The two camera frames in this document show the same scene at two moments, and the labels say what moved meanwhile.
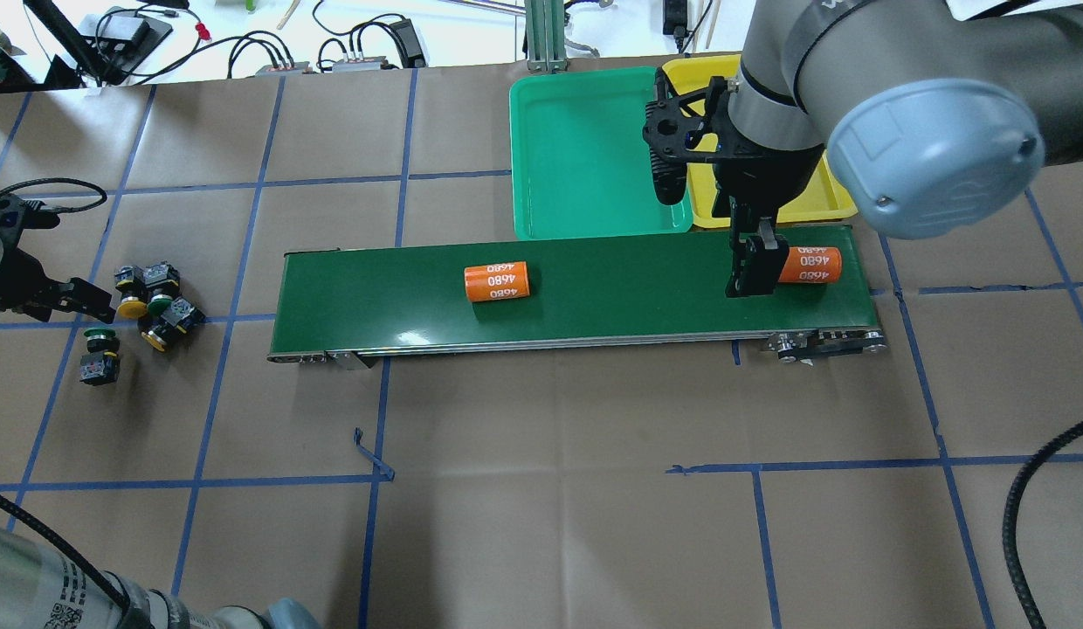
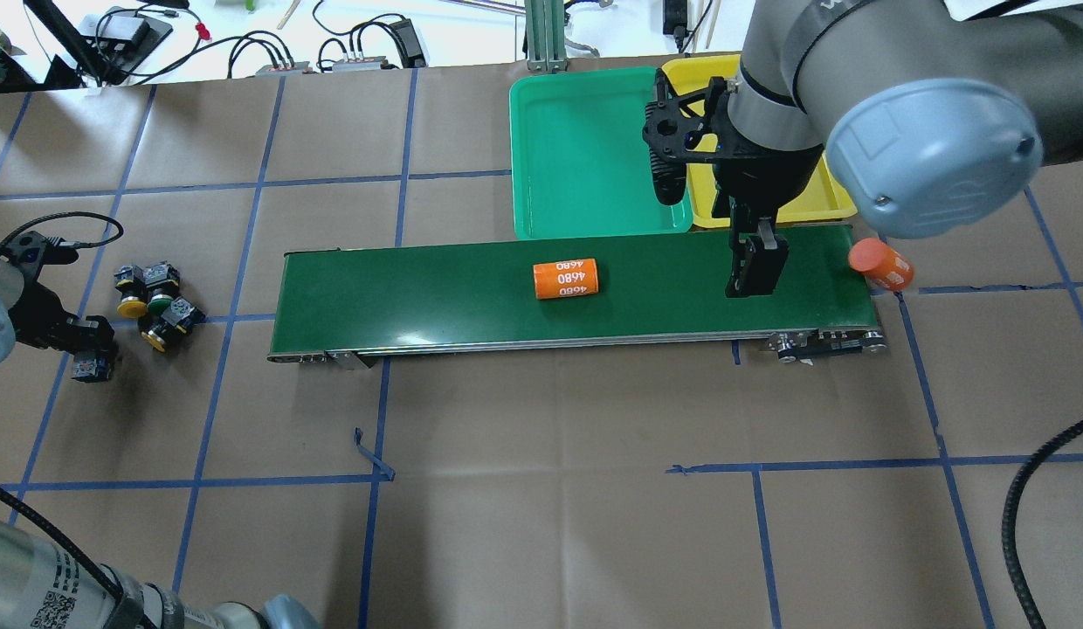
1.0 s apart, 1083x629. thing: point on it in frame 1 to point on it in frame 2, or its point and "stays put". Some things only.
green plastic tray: x=581 y=166 stays put
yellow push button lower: x=180 y=318 stays put
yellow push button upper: x=131 y=282 stays put
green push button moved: x=100 y=363 stays put
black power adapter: x=674 y=17 stays put
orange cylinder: x=812 y=265 to x=880 y=264
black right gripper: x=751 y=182 stays put
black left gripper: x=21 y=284 to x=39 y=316
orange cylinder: x=497 y=281 to x=566 y=278
